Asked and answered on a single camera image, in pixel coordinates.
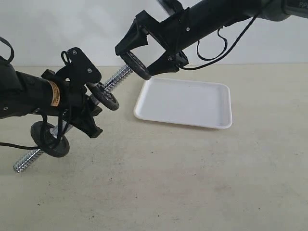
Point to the black weight plate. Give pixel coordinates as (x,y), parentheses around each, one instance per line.
(60,151)
(100,95)
(136,65)

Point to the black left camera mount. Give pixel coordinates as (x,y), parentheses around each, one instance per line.
(79,68)

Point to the chrome threaded dumbbell bar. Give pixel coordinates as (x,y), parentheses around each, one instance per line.
(25,161)

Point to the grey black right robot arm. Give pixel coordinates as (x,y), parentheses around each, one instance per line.
(208,16)

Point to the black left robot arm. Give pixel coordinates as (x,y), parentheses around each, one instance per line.
(22,94)

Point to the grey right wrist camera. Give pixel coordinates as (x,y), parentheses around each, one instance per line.
(171,7)

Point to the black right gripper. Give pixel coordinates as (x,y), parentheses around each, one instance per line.
(167,33)

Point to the white plastic tray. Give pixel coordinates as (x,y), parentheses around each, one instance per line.
(185,102)

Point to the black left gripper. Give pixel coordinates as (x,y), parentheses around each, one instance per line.
(81,108)

